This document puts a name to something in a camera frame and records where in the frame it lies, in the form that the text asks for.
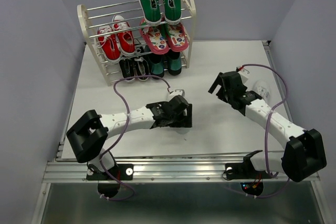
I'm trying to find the white fashion sneaker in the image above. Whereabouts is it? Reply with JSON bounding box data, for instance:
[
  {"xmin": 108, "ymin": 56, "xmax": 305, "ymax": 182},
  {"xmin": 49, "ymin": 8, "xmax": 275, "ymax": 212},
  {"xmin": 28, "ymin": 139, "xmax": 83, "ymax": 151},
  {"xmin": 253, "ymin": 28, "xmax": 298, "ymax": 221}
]
[{"xmin": 253, "ymin": 80, "xmax": 270, "ymax": 102}]

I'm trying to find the black canvas sneaker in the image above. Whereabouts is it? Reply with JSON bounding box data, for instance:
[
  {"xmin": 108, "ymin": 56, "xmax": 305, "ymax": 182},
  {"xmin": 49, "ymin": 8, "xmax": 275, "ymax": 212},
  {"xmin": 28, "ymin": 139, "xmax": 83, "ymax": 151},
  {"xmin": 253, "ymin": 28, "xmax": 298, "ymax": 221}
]
[
  {"xmin": 133, "ymin": 56, "xmax": 149, "ymax": 81},
  {"xmin": 119, "ymin": 59, "xmax": 135, "ymax": 82}
]

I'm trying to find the red canvas sneaker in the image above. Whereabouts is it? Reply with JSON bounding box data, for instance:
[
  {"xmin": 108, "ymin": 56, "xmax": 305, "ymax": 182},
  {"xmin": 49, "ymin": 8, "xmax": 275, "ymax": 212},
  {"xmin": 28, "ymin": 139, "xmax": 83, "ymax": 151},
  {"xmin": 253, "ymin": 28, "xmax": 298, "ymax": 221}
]
[
  {"xmin": 97, "ymin": 25, "xmax": 121, "ymax": 63},
  {"xmin": 112, "ymin": 15, "xmax": 135, "ymax": 57}
]

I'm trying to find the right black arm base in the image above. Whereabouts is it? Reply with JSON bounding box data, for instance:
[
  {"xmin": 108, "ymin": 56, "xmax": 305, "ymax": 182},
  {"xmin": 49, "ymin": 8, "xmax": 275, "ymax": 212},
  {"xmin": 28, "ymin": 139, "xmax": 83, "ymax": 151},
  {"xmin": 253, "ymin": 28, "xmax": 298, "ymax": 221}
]
[{"xmin": 222, "ymin": 150, "xmax": 271, "ymax": 198}]

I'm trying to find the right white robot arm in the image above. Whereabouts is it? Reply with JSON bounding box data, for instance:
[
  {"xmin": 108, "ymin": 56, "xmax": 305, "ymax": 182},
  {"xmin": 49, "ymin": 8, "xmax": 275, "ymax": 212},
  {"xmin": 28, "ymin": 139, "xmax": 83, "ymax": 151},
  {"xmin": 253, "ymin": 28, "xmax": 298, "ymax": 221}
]
[{"xmin": 209, "ymin": 71, "xmax": 327, "ymax": 183}]

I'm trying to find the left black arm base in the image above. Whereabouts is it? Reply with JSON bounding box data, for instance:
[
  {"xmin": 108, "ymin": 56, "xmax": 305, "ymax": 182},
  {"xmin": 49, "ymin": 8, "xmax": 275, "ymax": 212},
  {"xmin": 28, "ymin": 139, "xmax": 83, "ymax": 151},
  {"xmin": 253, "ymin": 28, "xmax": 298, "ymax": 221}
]
[{"xmin": 86, "ymin": 164, "xmax": 135, "ymax": 201}]

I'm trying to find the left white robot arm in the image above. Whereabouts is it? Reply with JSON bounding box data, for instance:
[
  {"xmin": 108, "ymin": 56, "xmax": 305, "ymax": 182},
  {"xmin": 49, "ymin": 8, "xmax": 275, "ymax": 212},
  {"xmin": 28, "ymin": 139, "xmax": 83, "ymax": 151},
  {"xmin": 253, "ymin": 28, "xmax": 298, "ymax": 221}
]
[{"xmin": 66, "ymin": 94, "xmax": 192, "ymax": 179}]

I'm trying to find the teal suede shoe right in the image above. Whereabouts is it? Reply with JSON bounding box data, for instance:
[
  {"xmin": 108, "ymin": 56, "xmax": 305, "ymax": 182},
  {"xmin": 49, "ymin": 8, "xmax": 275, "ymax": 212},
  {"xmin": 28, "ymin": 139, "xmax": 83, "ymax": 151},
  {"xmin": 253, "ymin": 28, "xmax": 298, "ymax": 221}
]
[{"xmin": 166, "ymin": 50, "xmax": 182, "ymax": 76}]

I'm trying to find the teal suede shoe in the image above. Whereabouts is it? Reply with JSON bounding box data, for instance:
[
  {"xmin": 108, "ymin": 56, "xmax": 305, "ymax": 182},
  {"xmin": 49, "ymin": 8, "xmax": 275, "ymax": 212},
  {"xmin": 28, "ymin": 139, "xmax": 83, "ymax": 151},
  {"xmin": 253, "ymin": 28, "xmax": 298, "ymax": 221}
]
[
  {"xmin": 166, "ymin": 50, "xmax": 182, "ymax": 76},
  {"xmin": 148, "ymin": 54, "xmax": 164, "ymax": 79}
]

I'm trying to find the teal suede shoe left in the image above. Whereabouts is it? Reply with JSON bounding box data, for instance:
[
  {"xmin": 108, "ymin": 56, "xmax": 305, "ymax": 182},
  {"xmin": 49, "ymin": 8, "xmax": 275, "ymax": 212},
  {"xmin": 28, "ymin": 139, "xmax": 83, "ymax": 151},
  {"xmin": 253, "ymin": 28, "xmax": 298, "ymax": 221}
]
[{"xmin": 148, "ymin": 54, "xmax": 164, "ymax": 79}]

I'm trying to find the cream metal shoe shelf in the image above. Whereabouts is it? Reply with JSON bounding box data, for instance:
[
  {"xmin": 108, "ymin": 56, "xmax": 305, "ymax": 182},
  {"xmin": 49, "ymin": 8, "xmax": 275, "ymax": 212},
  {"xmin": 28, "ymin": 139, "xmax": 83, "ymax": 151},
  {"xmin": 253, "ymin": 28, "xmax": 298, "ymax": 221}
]
[{"xmin": 77, "ymin": 0, "xmax": 197, "ymax": 86}]

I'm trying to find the pink patterned slipper right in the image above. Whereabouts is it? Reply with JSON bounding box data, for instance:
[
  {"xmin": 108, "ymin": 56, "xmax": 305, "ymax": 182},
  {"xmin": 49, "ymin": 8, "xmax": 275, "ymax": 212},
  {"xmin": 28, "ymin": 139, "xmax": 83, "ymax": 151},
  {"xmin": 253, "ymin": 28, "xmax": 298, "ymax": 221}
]
[{"xmin": 165, "ymin": 23, "xmax": 189, "ymax": 52}]

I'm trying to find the pink patterned slipper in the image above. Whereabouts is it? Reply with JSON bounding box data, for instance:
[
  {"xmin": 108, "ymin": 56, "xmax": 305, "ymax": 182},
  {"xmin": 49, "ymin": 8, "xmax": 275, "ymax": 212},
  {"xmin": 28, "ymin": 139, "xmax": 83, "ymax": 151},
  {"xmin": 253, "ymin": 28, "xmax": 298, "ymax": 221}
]
[
  {"xmin": 165, "ymin": 23, "xmax": 189, "ymax": 52},
  {"xmin": 139, "ymin": 18, "xmax": 169, "ymax": 55}
]

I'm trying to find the pink patterned slipper left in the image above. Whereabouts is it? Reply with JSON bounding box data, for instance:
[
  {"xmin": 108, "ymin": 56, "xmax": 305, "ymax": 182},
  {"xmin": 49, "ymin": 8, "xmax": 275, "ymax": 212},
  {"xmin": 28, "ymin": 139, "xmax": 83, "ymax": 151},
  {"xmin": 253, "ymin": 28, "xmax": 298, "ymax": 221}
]
[{"xmin": 139, "ymin": 18, "xmax": 169, "ymax": 55}]

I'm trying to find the green sneaker right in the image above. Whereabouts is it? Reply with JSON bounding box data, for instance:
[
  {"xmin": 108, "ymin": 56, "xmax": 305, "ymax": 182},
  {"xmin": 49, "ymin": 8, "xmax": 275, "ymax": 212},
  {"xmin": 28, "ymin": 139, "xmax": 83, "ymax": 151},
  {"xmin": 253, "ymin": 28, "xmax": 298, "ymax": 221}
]
[{"xmin": 162, "ymin": 0, "xmax": 182, "ymax": 25}]

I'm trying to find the green sneaker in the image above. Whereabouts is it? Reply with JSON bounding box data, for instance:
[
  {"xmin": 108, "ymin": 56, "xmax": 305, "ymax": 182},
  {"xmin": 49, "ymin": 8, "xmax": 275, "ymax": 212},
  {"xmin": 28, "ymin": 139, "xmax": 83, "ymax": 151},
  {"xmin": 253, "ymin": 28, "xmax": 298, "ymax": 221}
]
[
  {"xmin": 138, "ymin": 0, "xmax": 161, "ymax": 26},
  {"xmin": 162, "ymin": 0, "xmax": 182, "ymax": 25}
]

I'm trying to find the green sneaker left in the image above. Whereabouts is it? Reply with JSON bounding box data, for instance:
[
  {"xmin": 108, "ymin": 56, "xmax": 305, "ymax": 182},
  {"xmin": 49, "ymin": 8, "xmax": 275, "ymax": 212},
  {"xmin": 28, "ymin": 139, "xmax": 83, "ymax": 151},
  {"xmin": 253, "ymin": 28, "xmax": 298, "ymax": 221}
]
[{"xmin": 138, "ymin": 0, "xmax": 161, "ymax": 26}]

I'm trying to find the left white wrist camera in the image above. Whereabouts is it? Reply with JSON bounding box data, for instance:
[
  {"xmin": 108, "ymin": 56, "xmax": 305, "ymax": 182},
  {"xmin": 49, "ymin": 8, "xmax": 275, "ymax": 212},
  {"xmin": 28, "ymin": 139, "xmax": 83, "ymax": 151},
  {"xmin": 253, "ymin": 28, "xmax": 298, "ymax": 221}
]
[{"xmin": 167, "ymin": 89, "xmax": 185, "ymax": 101}]

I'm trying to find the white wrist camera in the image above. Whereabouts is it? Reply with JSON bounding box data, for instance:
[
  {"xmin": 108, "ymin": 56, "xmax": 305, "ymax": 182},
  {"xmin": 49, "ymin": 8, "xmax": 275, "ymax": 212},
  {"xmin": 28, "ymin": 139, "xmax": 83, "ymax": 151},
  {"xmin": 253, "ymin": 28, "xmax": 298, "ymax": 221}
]
[
  {"xmin": 167, "ymin": 89, "xmax": 185, "ymax": 101},
  {"xmin": 236, "ymin": 67, "xmax": 250, "ymax": 84}
]

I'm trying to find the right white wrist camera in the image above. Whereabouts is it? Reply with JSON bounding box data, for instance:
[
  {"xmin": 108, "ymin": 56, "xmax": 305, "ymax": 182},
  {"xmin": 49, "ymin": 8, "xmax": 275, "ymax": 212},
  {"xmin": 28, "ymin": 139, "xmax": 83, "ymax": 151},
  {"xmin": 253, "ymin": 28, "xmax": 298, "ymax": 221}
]
[{"xmin": 236, "ymin": 67, "xmax": 250, "ymax": 84}]

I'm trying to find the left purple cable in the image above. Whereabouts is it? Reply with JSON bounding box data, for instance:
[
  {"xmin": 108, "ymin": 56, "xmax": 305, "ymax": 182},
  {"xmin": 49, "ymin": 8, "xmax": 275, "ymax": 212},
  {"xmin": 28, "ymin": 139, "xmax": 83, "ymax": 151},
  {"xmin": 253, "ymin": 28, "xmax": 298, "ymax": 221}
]
[{"xmin": 99, "ymin": 74, "xmax": 174, "ymax": 201}]

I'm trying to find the aluminium table frame rail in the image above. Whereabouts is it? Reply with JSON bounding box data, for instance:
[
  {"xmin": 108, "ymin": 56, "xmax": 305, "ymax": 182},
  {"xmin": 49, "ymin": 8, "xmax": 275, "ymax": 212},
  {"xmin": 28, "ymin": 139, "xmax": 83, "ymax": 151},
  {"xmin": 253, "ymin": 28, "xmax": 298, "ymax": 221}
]
[{"xmin": 44, "ymin": 41, "xmax": 298, "ymax": 183}]

